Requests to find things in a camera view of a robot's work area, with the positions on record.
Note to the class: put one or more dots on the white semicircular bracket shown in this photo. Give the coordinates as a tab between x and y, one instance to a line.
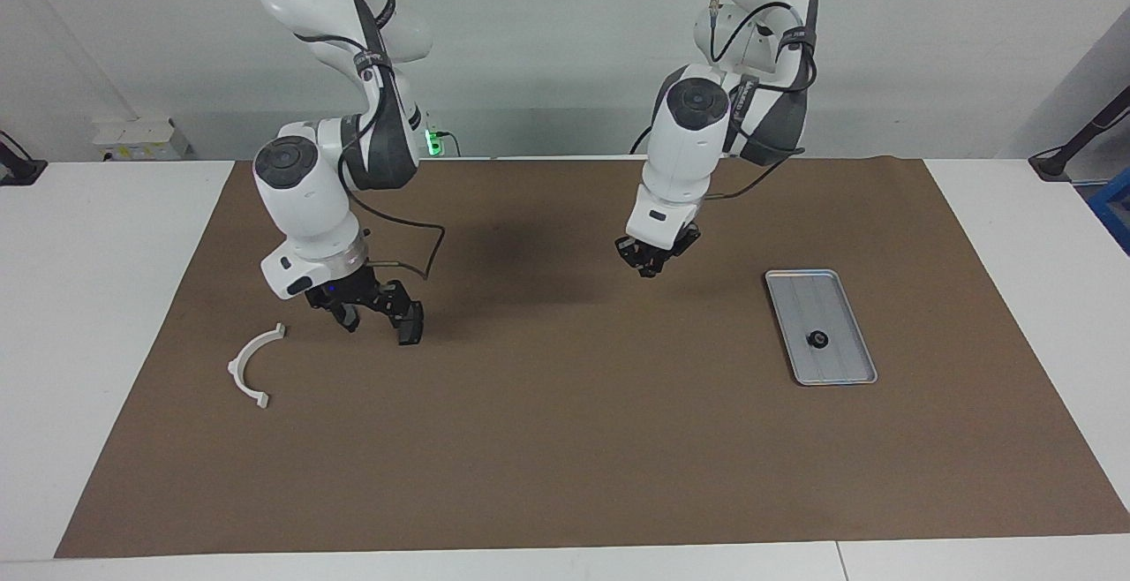
240	358

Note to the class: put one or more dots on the brown table mat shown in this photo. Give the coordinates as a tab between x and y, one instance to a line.
565	440

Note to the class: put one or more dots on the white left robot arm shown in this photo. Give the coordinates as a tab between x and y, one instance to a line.
689	148

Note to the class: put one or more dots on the black clamp mount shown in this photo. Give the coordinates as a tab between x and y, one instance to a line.
18	166

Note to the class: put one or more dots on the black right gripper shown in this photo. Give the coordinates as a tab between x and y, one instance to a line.
349	291

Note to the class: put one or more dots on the silver metal tray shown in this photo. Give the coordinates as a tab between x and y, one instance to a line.
839	365

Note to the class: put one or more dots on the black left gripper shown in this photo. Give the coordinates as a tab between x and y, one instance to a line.
658	245

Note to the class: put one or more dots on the white box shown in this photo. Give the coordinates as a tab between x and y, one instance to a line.
141	135

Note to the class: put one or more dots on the blue box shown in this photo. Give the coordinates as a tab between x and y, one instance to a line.
1114	210

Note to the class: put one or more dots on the small black knob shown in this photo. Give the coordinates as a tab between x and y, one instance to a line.
818	340

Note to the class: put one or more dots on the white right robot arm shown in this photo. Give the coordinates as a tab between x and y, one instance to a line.
305	201

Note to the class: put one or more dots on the rectangular grey brake pad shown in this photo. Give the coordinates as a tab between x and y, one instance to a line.
411	331

